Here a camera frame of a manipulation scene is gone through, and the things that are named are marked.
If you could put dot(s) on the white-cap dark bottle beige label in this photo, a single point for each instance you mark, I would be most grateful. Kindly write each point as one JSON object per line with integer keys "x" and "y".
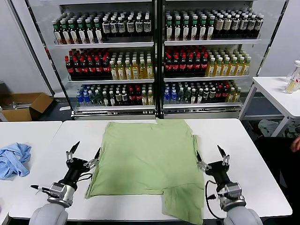
{"x": 212, "y": 93}
{"x": 219, "y": 24}
{"x": 227, "y": 24}
{"x": 206, "y": 95}

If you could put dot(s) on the green-cap tea bottle white label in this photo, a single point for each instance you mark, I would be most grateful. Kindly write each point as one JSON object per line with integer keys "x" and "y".
{"x": 202, "y": 32}
{"x": 169, "y": 32}
{"x": 112, "y": 100}
{"x": 210, "y": 32}
{"x": 72, "y": 35}
{"x": 98, "y": 34}
{"x": 194, "y": 32}
{"x": 65, "y": 35}
{"x": 199, "y": 96}
{"x": 81, "y": 35}
{"x": 193, "y": 96}
{"x": 177, "y": 32}
{"x": 185, "y": 32}
{"x": 105, "y": 100}
{"x": 89, "y": 34}
{"x": 57, "y": 35}

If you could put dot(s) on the left drinks shelf cabinet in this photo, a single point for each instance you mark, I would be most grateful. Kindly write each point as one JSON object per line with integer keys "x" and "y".
{"x": 105, "y": 44}

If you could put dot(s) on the dark green cloth pile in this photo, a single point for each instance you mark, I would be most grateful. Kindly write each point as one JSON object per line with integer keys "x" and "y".
{"x": 294, "y": 131}

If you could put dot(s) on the red-cap cola bottle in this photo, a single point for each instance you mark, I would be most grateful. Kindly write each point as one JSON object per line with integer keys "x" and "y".
{"x": 219, "y": 93}
{"x": 198, "y": 66}
{"x": 69, "y": 69}
{"x": 190, "y": 66}
{"x": 138, "y": 96}
{"x": 225, "y": 93}
{"x": 205, "y": 66}
{"x": 106, "y": 68}
{"x": 183, "y": 66}
{"x": 99, "y": 68}
{"x": 168, "y": 66}
{"x": 92, "y": 69}
{"x": 175, "y": 66}
{"x": 131, "y": 96}
{"x": 84, "y": 69}
{"x": 77, "y": 69}

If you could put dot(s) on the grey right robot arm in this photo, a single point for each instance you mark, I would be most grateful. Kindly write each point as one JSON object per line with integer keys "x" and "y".
{"x": 241, "y": 218}

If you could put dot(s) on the blue water bottle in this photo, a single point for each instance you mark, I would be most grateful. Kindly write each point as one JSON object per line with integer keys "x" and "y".
{"x": 167, "y": 96}
{"x": 78, "y": 99}
{"x": 86, "y": 98}
{"x": 173, "y": 96}

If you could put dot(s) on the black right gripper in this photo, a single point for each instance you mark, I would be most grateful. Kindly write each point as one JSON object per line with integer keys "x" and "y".
{"x": 218, "y": 173}

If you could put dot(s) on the clear bottle white cap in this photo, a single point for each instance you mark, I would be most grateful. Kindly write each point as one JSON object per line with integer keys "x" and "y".
{"x": 296, "y": 70}

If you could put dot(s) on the light green t-shirt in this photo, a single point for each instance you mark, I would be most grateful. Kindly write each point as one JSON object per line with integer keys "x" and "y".
{"x": 145, "y": 159}

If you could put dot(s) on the white-cap dark bottle blue label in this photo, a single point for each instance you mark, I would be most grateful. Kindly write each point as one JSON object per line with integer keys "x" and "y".
{"x": 235, "y": 24}
{"x": 106, "y": 28}
{"x": 259, "y": 24}
{"x": 114, "y": 27}
{"x": 138, "y": 26}
{"x": 117, "y": 97}
{"x": 121, "y": 27}
{"x": 251, "y": 24}
{"x": 124, "y": 97}
{"x": 147, "y": 26}
{"x": 130, "y": 27}
{"x": 243, "y": 24}

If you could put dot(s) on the green-tinted water bottle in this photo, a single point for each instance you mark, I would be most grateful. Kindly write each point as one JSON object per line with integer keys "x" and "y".
{"x": 99, "y": 99}
{"x": 93, "y": 99}
{"x": 180, "y": 96}

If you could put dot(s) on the metal parts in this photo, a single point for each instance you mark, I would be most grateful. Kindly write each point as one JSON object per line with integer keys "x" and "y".
{"x": 17, "y": 105}

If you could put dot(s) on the person's hand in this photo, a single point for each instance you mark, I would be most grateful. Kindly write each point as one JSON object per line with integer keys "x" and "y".
{"x": 296, "y": 144}

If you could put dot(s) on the grey cloth pile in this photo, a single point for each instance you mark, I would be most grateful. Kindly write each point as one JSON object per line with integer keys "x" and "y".
{"x": 267, "y": 126}

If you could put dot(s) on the person in black clothes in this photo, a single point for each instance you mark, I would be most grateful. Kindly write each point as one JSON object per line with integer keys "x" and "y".
{"x": 276, "y": 152}

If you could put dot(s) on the drinks shelf cabinet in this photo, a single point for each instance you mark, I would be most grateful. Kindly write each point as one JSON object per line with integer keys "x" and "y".
{"x": 211, "y": 42}
{"x": 105, "y": 44}

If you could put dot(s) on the clear bottle yellow content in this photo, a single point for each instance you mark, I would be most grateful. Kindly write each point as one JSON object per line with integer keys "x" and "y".
{"x": 290, "y": 87}

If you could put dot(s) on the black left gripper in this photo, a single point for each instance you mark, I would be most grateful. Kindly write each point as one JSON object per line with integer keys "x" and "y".
{"x": 73, "y": 173}

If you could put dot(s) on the open cardboard box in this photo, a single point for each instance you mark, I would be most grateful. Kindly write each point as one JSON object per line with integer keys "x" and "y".
{"x": 39, "y": 103}

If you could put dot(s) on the right drinks shelf cabinet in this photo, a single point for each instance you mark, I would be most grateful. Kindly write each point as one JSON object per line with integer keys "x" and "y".
{"x": 211, "y": 42}

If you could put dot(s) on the white side table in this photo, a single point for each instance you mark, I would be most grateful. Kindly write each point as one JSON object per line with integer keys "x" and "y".
{"x": 269, "y": 89}

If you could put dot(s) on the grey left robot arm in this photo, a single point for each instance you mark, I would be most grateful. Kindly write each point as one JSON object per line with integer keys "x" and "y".
{"x": 47, "y": 215}

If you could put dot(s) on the crumpled light blue shirt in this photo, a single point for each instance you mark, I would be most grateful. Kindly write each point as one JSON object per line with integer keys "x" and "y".
{"x": 14, "y": 161}

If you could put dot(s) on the small white floor object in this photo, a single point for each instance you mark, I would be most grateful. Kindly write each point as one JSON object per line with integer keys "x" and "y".
{"x": 64, "y": 108}

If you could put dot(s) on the green-cap yellow tea bottle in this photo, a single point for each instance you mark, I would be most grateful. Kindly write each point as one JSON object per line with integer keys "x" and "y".
{"x": 237, "y": 95}
{"x": 239, "y": 68}
{"x": 219, "y": 69}
{"x": 150, "y": 70}
{"x": 211, "y": 69}
{"x": 150, "y": 98}
{"x": 142, "y": 71}
{"x": 120, "y": 72}
{"x": 231, "y": 95}
{"x": 226, "y": 68}
{"x": 144, "y": 98}
{"x": 233, "y": 68}
{"x": 246, "y": 68}
{"x": 135, "y": 71}
{"x": 113, "y": 72}
{"x": 128, "y": 72}

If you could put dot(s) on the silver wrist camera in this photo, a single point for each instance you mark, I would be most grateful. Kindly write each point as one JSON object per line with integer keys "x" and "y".
{"x": 233, "y": 191}
{"x": 57, "y": 189}

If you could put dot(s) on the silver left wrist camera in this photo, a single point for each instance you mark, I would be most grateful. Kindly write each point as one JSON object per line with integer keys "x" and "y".
{"x": 57, "y": 189}

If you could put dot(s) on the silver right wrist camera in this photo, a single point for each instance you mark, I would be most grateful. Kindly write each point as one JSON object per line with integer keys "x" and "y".
{"x": 233, "y": 191}

